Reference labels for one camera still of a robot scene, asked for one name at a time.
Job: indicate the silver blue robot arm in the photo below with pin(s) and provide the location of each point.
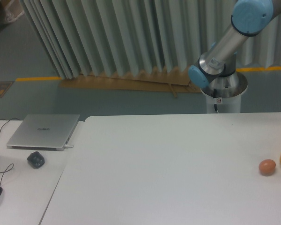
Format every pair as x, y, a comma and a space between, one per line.
254, 23

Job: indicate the flat brown cardboard sheet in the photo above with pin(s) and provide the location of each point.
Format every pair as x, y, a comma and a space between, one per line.
175, 82

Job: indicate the pale green pleated curtain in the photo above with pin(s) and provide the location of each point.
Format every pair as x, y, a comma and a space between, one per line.
119, 36

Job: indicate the silver closed laptop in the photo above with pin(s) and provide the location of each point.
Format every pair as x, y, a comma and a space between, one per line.
44, 131

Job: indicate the black earbud case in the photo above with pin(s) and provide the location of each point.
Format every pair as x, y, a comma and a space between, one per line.
36, 160

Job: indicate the brown egg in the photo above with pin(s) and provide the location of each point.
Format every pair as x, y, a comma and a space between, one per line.
267, 167

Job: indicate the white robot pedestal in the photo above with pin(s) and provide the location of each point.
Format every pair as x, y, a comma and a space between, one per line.
223, 101

